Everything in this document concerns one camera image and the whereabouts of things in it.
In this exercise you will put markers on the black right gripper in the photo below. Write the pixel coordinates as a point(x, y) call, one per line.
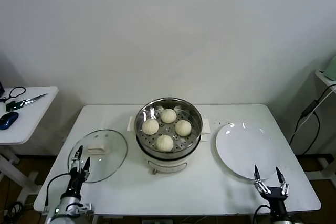
point(277, 200)

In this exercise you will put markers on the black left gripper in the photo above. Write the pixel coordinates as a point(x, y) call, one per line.
point(76, 179)

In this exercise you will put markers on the white steamed baozi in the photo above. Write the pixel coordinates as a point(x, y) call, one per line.
point(168, 116)
point(150, 126)
point(165, 143)
point(183, 127)

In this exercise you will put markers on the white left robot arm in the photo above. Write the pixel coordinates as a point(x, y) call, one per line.
point(65, 214)

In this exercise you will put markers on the perforated steel steamer basket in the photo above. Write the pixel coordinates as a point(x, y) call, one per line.
point(189, 113)

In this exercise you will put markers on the white round plate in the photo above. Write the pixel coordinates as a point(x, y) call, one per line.
point(246, 150)

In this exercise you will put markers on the white side table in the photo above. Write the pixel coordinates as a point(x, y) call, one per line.
point(39, 113)

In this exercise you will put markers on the blue computer mouse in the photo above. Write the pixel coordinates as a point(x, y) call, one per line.
point(8, 120)

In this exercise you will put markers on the white electric cooker pot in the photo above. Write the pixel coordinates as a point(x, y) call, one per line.
point(168, 165)

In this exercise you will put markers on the black device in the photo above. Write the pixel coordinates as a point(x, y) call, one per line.
point(1, 89)

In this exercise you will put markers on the white side stand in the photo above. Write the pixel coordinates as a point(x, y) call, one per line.
point(321, 75)

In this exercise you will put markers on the mint green appliance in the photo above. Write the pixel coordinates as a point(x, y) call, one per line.
point(331, 70)

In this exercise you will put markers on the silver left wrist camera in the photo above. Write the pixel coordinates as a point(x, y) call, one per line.
point(84, 207)

